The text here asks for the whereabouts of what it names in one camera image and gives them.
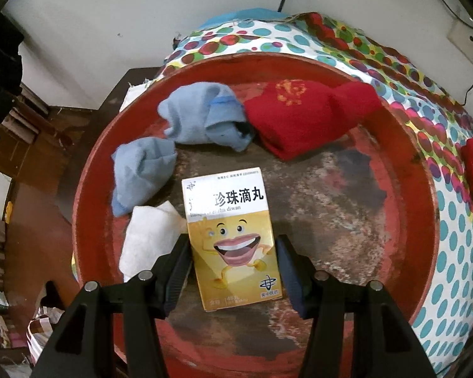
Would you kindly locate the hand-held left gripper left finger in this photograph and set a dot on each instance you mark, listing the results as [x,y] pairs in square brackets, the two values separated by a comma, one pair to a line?
[177,269]

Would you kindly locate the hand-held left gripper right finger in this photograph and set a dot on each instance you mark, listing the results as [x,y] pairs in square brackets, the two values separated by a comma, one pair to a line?
[291,279]

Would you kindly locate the white sock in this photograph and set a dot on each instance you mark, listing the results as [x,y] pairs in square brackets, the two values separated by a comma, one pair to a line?
[149,236]

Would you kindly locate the yellow medicine box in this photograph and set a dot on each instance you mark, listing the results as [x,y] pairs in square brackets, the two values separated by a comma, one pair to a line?
[228,228]

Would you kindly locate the round red tray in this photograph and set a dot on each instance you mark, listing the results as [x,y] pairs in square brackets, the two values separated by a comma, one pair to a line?
[339,204]

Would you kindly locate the light blue sock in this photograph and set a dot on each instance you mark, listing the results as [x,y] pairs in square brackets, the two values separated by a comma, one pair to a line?
[142,173]
[197,114]

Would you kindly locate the striped plastic bag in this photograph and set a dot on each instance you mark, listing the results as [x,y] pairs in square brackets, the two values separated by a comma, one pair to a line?
[43,327]

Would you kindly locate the polka dot table cloth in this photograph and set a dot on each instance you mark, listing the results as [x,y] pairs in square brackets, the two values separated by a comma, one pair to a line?
[455,252]

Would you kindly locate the dark wooden side table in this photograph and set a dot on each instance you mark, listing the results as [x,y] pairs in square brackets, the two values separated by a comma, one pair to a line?
[122,86]

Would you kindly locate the wooden chair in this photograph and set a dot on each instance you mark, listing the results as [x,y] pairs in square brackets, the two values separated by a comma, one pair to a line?
[31,118]

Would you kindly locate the dark hanging clothing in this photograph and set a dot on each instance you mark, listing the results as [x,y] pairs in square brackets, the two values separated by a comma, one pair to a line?
[0,78]

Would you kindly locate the white wall antenna socket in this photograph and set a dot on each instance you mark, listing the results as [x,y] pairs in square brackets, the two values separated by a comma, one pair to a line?
[467,37]

